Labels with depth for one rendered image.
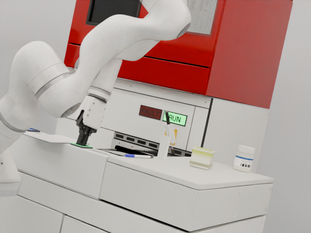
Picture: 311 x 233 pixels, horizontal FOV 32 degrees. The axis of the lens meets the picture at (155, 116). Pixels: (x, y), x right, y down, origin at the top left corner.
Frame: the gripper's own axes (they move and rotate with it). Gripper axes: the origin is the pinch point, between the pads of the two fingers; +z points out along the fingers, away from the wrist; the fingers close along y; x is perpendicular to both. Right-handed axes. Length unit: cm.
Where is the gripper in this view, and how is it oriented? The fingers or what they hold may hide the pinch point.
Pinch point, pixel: (82, 140)
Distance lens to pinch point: 189.1
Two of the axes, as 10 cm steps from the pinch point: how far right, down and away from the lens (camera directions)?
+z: -3.1, 9.4, -1.2
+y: -4.8, -2.7, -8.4
